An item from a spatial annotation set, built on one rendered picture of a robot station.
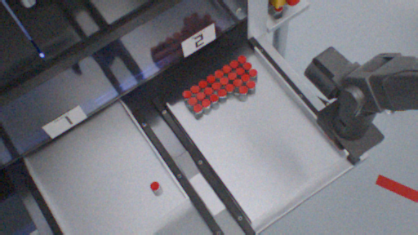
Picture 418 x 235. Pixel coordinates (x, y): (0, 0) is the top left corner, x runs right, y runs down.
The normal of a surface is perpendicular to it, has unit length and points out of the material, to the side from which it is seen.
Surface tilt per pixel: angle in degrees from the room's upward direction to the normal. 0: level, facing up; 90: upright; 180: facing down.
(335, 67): 6
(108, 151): 0
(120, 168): 0
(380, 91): 84
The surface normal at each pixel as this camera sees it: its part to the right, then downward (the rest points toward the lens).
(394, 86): -0.74, 0.51
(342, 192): -0.07, -0.40
